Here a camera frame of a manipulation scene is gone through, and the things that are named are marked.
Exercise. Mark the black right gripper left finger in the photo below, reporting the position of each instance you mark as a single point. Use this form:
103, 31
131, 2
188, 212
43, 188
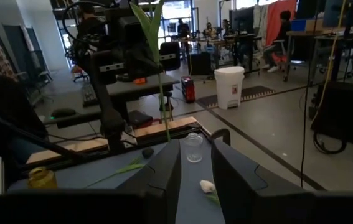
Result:
163, 174

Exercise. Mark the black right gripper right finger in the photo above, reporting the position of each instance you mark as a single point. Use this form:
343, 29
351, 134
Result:
235, 174

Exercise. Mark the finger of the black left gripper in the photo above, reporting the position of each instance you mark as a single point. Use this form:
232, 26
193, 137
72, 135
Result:
151, 72
132, 56

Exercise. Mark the dark artificial tulip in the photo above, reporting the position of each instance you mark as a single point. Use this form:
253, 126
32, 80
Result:
147, 152

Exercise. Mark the white artificial tulip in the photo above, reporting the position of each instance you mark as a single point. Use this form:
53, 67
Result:
152, 28
207, 186

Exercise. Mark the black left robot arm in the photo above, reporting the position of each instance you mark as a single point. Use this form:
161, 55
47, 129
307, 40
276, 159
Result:
103, 93

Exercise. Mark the clear glass vase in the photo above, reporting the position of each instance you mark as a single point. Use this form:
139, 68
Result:
193, 149

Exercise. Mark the yellow glass vase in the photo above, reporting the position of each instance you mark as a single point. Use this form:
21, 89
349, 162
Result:
42, 180

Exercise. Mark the dark grey desk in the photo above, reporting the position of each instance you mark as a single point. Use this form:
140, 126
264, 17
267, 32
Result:
151, 83

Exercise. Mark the orange box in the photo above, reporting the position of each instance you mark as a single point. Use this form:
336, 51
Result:
139, 81

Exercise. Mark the black speaker box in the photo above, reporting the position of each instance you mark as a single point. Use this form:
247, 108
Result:
199, 63

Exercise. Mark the red and black case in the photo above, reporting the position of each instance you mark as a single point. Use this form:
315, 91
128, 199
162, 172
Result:
188, 90

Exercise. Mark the person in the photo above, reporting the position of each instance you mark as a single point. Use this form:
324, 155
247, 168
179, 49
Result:
280, 34
182, 29
89, 25
225, 26
208, 31
5, 109

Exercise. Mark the black bag with red trim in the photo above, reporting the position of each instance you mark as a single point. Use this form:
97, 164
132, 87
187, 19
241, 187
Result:
140, 118

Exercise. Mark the long background work table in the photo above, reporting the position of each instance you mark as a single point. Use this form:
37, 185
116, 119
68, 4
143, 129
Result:
219, 40

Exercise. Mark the black keyboard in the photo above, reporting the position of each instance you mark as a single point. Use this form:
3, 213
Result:
89, 93

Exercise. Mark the white trash bin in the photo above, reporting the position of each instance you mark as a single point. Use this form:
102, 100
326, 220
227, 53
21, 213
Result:
229, 87

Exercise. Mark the blue table mat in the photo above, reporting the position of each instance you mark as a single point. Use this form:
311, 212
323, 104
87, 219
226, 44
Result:
79, 174

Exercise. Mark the black monitor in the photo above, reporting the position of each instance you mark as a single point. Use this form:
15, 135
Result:
241, 20

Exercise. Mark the dark striped floor mat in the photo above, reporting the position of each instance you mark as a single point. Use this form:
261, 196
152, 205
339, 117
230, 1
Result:
257, 91

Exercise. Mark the black keyboard shelf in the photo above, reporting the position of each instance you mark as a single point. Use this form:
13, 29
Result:
76, 120

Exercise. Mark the black computer mouse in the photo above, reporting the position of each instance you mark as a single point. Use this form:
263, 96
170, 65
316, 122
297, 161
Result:
63, 112

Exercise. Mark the white hanging cloth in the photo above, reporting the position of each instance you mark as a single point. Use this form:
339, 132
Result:
258, 21

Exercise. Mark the dark room divider panel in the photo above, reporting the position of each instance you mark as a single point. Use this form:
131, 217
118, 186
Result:
17, 46

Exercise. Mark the orange-red curtain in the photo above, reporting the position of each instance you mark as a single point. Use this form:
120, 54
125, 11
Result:
280, 18

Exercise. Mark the black equipment case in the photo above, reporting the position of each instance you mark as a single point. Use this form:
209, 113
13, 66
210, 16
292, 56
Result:
344, 115

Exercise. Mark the blue storage bin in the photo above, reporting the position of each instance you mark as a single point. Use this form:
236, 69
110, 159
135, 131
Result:
298, 25

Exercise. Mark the wooden work table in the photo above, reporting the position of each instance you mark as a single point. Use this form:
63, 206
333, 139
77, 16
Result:
335, 35

